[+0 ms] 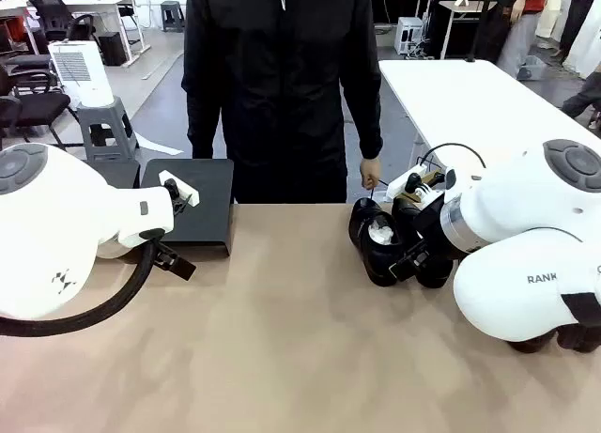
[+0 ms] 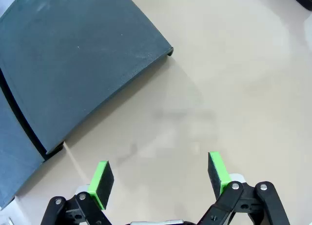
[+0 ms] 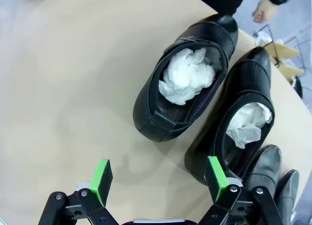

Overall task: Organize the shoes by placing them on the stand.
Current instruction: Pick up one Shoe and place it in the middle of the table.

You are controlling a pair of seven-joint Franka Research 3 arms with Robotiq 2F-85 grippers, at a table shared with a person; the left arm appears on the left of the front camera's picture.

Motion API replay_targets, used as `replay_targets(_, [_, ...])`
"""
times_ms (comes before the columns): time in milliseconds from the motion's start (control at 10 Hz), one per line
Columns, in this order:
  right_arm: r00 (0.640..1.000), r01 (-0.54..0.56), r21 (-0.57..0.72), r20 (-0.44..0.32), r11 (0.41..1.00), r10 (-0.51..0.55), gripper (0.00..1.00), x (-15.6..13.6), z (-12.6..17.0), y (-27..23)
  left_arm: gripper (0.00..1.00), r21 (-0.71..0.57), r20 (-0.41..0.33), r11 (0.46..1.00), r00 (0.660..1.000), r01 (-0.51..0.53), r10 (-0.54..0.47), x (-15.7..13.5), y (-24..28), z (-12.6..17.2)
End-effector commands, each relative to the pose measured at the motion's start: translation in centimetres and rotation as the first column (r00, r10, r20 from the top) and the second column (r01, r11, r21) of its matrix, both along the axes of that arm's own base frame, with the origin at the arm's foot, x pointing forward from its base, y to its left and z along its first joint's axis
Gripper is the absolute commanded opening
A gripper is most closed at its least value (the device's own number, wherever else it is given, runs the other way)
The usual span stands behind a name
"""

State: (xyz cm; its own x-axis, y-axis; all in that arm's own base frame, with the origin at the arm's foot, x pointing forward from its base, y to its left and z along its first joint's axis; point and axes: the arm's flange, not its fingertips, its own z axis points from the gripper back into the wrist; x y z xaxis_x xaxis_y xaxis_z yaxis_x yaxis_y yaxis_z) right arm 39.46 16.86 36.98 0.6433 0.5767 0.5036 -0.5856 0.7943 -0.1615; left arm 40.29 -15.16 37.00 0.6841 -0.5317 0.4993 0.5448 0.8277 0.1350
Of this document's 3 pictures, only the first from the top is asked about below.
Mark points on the person's left forearm black sleeve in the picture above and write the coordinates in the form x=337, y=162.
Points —
x=371, y=132

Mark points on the black office chair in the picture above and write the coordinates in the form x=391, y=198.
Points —
x=33, y=109
x=56, y=15

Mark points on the person's right forearm black sleeve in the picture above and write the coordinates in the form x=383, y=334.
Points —
x=202, y=132

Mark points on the seated person in dark clothes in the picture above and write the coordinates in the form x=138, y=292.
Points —
x=584, y=95

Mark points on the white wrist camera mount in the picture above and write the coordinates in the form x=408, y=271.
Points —
x=404, y=181
x=185, y=189

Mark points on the brown desk white legs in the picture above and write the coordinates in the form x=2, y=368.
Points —
x=465, y=8

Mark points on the white air purifier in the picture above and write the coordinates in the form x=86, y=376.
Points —
x=84, y=76

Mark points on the grey plastic stool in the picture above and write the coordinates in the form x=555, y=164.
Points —
x=172, y=15
x=105, y=123

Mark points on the black computer tower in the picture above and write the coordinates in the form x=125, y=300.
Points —
x=112, y=48

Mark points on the person in red shirt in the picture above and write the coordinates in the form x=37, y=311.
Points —
x=521, y=34

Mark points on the black pole stand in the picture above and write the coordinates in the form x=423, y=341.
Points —
x=479, y=20

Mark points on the white sheet on floor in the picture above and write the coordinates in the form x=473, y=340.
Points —
x=155, y=144

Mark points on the person in black jacket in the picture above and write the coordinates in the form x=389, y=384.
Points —
x=282, y=99

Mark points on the black shoe stand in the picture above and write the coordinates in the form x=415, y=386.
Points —
x=202, y=193

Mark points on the white crumpled paper stuffing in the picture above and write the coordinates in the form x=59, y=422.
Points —
x=382, y=231

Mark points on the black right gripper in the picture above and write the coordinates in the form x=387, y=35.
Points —
x=429, y=231

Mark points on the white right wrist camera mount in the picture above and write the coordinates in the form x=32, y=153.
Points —
x=404, y=181

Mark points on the grey storage bin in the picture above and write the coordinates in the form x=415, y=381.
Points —
x=533, y=66

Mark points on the person's left hand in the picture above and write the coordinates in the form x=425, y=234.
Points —
x=371, y=170

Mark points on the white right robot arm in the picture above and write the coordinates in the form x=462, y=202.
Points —
x=516, y=207

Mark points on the white folding table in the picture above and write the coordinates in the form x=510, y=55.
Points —
x=469, y=104

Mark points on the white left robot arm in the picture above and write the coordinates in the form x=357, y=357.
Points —
x=56, y=217

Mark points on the white computer case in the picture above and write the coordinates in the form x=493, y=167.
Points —
x=409, y=34

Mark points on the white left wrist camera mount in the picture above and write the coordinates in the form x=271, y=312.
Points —
x=185, y=189

